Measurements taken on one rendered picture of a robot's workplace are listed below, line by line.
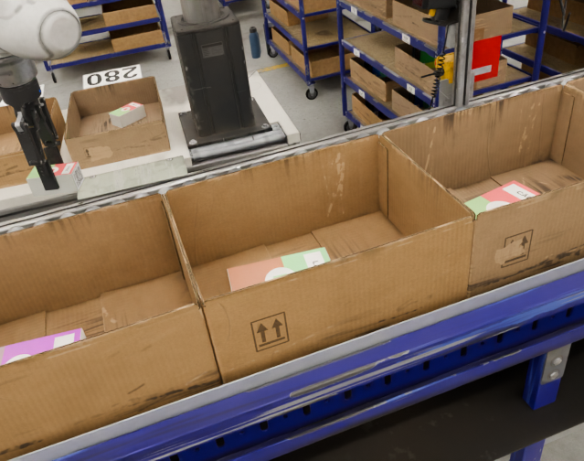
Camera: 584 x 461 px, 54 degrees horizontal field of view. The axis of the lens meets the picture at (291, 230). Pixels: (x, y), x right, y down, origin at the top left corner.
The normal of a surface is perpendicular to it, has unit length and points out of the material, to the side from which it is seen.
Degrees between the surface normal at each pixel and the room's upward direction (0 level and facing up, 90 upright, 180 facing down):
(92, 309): 0
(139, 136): 91
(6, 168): 91
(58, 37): 98
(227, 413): 0
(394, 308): 91
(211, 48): 90
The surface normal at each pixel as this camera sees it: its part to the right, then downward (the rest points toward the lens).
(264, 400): -0.11, -0.80
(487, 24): 0.36, 0.53
